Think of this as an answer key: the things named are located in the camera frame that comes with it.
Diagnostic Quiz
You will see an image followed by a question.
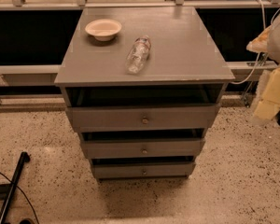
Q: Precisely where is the white paper bowl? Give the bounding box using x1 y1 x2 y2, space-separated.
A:
85 19 122 41

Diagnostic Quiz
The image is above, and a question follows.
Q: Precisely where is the grey drawer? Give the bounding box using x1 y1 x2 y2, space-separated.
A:
66 105 219 133
91 161 195 179
80 138 205 159

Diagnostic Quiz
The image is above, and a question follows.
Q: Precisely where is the clear plastic water bottle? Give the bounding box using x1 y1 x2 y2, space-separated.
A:
126 35 151 74

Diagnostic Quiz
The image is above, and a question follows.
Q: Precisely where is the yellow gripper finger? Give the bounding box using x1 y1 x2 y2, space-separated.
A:
251 66 280 122
246 27 271 53

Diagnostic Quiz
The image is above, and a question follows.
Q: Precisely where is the black stand leg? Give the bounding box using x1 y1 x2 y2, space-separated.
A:
0 152 30 224

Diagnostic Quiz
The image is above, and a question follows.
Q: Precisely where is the grey wooden drawer cabinet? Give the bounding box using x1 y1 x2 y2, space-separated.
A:
55 7 233 167

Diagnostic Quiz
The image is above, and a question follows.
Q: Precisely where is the thin black cable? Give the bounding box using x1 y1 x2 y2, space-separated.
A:
0 163 40 224

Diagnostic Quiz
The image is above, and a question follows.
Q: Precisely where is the grey top drawer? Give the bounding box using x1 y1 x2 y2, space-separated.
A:
66 105 219 133

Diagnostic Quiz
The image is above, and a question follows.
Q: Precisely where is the grey middle drawer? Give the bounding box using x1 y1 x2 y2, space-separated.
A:
80 138 205 159

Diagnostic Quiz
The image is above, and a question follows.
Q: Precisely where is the grey bottom drawer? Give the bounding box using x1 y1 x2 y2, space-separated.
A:
91 161 195 179

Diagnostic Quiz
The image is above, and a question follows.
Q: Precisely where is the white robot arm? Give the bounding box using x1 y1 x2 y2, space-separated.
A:
246 14 280 122

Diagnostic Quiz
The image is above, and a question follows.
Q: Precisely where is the metal railing frame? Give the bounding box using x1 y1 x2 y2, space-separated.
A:
0 0 280 114

